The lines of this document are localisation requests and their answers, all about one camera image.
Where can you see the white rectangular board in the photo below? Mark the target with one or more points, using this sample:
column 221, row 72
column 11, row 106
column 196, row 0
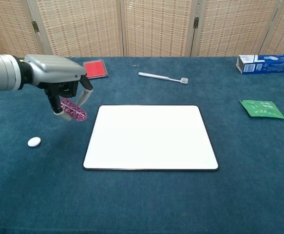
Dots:
column 150, row 136

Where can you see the pink patterned packet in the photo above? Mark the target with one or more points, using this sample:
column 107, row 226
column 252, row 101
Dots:
column 74, row 111

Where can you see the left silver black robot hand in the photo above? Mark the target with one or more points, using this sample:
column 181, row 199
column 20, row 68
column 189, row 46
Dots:
column 54, row 70

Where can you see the bamboo folding screen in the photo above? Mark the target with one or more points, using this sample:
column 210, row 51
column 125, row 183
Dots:
column 83, row 26

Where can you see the white toothbrush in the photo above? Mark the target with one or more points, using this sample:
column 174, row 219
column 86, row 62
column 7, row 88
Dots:
column 158, row 76

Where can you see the blue light bulb box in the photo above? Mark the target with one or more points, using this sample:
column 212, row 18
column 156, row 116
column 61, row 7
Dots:
column 268, row 64

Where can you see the red ink pad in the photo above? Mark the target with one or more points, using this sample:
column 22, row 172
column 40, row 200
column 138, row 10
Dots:
column 96, row 69

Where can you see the green tea sachet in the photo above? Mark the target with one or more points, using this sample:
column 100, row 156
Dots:
column 262, row 109

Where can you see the black screen hinge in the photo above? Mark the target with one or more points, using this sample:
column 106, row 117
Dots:
column 35, row 26
column 196, row 22

